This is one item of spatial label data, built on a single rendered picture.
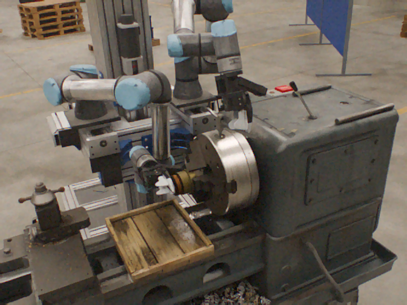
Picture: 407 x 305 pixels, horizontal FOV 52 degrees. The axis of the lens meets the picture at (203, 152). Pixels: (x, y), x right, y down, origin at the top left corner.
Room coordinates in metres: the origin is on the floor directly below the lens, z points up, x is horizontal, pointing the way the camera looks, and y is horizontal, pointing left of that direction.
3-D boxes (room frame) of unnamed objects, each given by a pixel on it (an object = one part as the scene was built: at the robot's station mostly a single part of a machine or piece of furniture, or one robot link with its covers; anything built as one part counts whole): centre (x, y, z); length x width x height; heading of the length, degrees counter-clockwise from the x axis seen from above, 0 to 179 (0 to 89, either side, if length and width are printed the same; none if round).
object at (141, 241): (1.24, 0.19, 0.89); 0.36 x 0.30 x 0.04; 25
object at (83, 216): (1.18, 0.51, 0.99); 0.20 x 0.10 x 0.05; 115
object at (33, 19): (10.43, 3.49, 0.36); 1.26 x 0.86 x 0.73; 134
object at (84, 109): (1.82, 0.52, 1.21); 0.15 x 0.15 x 0.10
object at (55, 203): (1.16, 0.53, 1.07); 0.07 x 0.07 x 0.10; 25
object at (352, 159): (1.55, -0.41, 1.06); 0.59 x 0.48 x 0.39; 115
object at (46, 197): (1.17, 0.54, 1.13); 0.08 x 0.08 x 0.03
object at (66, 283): (1.11, 0.52, 0.95); 0.43 x 0.17 x 0.05; 25
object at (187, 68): (2.03, 0.06, 1.33); 0.13 x 0.12 x 0.14; 91
